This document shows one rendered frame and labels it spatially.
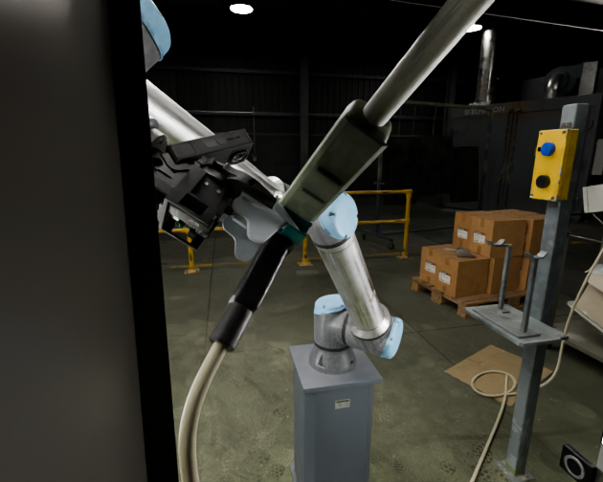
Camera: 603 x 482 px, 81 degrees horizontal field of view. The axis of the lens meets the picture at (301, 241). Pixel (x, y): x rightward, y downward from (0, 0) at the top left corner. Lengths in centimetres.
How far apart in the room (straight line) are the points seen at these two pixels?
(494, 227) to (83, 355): 370
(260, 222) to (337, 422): 120
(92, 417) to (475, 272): 366
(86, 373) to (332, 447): 144
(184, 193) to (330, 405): 119
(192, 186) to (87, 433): 28
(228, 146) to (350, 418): 125
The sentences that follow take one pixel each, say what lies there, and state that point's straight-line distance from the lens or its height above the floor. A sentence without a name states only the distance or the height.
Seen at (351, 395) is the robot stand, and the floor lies 58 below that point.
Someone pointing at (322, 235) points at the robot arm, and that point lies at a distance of 89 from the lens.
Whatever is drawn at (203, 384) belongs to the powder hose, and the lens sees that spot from 38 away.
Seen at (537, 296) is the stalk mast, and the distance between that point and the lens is 179.
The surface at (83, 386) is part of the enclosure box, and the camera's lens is 19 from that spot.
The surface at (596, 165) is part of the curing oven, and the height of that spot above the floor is 125.
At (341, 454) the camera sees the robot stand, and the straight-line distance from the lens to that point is 164.
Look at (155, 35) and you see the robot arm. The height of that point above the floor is 160.
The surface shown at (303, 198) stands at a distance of 40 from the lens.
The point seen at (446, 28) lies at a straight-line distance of 29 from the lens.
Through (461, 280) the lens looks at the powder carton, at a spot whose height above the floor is 32.
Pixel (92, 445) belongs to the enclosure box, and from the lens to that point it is 21.
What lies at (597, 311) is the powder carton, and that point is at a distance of 312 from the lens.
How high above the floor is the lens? 146
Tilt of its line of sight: 13 degrees down
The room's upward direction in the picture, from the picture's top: straight up
